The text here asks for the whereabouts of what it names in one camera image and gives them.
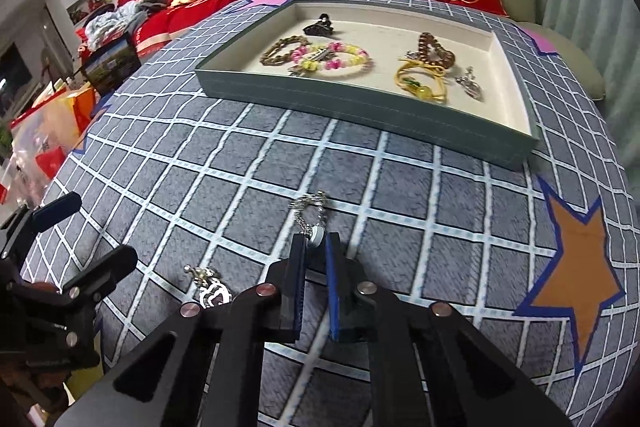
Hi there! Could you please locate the brown spiral hair tie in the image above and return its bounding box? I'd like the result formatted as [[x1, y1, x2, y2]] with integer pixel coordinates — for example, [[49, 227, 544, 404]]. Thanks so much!
[[406, 31, 458, 70]]

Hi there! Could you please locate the landscape photo box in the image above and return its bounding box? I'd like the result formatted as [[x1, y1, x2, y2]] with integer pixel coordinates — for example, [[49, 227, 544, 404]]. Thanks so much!
[[80, 32, 141, 96]]

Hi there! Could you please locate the silver pendant keychain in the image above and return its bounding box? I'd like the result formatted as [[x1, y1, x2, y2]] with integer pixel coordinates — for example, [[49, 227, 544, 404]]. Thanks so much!
[[183, 265, 233, 309]]

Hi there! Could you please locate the yellow flower hair tie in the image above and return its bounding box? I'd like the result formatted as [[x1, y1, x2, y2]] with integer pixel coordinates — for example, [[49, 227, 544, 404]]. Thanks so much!
[[392, 58, 449, 105]]

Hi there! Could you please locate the grey checkered tablecloth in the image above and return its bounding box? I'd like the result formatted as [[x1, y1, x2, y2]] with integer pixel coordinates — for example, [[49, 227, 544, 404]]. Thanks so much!
[[23, 4, 639, 426]]

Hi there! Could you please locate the grey clothes pile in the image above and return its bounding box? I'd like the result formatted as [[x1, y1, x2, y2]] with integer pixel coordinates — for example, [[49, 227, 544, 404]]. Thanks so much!
[[85, 0, 169, 52]]

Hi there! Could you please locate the black hair claw clip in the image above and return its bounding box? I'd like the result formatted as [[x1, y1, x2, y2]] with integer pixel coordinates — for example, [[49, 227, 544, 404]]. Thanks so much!
[[303, 13, 334, 38]]

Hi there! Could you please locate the green curtain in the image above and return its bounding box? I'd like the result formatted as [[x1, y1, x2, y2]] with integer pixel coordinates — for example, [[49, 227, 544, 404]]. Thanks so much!
[[539, 0, 639, 148]]

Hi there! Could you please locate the orange gift box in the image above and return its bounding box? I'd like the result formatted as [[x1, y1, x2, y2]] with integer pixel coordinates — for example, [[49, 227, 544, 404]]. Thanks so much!
[[46, 83, 100, 148]]

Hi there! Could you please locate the green jewelry tray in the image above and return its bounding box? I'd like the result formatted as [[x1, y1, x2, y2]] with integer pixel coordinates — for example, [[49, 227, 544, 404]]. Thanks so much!
[[195, 0, 540, 169]]

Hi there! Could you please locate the pastel flower bead bracelet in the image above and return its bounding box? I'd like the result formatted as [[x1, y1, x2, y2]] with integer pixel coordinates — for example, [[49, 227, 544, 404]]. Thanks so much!
[[290, 40, 374, 78]]

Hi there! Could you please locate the brown beaded bracelet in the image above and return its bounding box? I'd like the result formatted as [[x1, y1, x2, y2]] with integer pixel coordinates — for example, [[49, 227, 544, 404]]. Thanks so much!
[[258, 33, 313, 68]]

